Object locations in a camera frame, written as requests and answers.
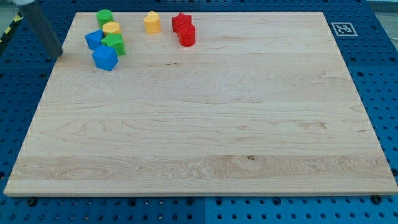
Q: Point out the black yellow hazard tape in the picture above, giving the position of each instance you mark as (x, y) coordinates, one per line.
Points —
(11, 28)

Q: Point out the red star block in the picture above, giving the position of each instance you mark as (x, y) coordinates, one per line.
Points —
(180, 19)

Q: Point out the green cylinder block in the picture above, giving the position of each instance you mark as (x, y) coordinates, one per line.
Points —
(104, 16)

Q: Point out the blue cube block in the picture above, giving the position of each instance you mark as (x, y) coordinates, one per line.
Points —
(105, 57)

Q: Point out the red cylinder block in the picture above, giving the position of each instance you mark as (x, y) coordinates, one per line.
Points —
(187, 34)

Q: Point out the green star block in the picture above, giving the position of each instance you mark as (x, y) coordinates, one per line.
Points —
(116, 42)

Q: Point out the light wooden board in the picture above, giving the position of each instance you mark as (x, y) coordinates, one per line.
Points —
(263, 104)

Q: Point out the white fiducial marker tag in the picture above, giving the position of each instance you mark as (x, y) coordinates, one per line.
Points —
(344, 29)

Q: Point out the yellow hexagon block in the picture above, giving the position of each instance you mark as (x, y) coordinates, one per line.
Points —
(111, 28)

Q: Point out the yellow heart block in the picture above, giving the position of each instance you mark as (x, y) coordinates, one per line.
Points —
(152, 23)

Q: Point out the blue triangle block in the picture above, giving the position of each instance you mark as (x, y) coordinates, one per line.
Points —
(93, 39)

